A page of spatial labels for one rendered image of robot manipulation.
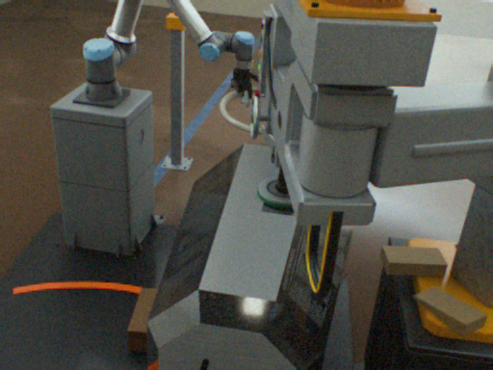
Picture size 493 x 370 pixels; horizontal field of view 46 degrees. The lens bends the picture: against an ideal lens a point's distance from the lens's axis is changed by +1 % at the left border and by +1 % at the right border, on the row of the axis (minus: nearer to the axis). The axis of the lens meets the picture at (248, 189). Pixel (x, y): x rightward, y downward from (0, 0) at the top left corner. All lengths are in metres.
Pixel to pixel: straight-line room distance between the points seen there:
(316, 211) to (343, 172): 0.12
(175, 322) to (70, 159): 1.53
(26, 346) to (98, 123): 1.09
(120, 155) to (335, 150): 1.78
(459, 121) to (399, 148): 0.17
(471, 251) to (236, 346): 0.81
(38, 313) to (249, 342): 1.48
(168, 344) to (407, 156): 0.91
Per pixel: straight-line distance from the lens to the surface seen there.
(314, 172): 1.44
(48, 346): 2.85
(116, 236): 3.28
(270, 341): 1.76
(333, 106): 1.34
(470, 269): 2.03
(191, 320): 1.79
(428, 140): 1.52
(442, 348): 1.88
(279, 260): 1.93
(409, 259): 2.04
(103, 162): 3.07
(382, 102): 1.37
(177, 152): 4.23
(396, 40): 1.25
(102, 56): 3.00
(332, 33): 1.21
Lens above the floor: 1.96
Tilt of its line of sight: 29 degrees down
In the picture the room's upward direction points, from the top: 4 degrees clockwise
